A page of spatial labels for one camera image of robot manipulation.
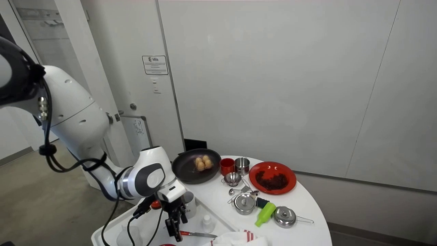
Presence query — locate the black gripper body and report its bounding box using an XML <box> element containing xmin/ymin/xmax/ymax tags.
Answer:
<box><xmin>162</xmin><ymin>199</ymin><xmax>187</xmax><ymax>238</ymax></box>

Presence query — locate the red handled knife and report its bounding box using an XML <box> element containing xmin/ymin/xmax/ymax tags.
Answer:
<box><xmin>179</xmin><ymin>231</ymin><xmax>217</xmax><ymax>240</ymax></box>

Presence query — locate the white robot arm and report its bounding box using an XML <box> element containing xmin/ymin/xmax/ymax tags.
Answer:
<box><xmin>0</xmin><ymin>37</ymin><xmax>187</xmax><ymax>240</ymax></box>

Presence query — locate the white cup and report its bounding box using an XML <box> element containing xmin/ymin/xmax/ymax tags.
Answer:
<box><xmin>201</xmin><ymin>215</ymin><xmax>216</xmax><ymax>233</ymax></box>

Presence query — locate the steel cup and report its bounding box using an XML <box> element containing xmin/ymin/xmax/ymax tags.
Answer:
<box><xmin>235</xmin><ymin>158</ymin><xmax>250</xmax><ymax>175</ymax></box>

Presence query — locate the black frying pan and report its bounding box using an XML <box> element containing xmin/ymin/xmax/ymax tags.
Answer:
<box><xmin>172</xmin><ymin>149</ymin><xmax>221</xmax><ymax>185</ymax></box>

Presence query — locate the small steel bowl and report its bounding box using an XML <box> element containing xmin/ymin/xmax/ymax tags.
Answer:
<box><xmin>224</xmin><ymin>173</ymin><xmax>242</xmax><ymax>188</ymax></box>

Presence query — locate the red mug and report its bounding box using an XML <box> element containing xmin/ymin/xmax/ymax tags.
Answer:
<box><xmin>220</xmin><ymin>159</ymin><xmax>235</xmax><ymax>177</ymax></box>

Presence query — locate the steel pot lid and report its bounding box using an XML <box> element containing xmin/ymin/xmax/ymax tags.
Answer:
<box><xmin>233</xmin><ymin>195</ymin><xmax>255</xmax><ymax>215</ymax></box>

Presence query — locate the white cloth with red stripes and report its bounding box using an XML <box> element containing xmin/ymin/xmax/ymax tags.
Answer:
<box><xmin>210</xmin><ymin>231</ymin><xmax>268</xmax><ymax>246</ymax></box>

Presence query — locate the white round table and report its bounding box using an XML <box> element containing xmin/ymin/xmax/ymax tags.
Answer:
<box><xmin>179</xmin><ymin>156</ymin><xmax>333</xmax><ymax>246</ymax></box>

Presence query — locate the red plate with dark food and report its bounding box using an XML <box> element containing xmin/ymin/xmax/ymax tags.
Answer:
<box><xmin>248</xmin><ymin>162</ymin><xmax>298</xmax><ymax>196</ymax></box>

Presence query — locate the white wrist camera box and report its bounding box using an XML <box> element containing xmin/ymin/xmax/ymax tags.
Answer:
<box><xmin>157</xmin><ymin>180</ymin><xmax>186</xmax><ymax>203</ymax></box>

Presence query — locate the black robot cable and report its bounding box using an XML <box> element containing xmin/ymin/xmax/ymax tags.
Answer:
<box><xmin>18</xmin><ymin>46</ymin><xmax>165</xmax><ymax>246</ymax></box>

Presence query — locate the wall notice sign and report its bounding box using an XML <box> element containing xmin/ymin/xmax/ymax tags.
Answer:
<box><xmin>142</xmin><ymin>55</ymin><xmax>168</xmax><ymax>76</ymax></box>

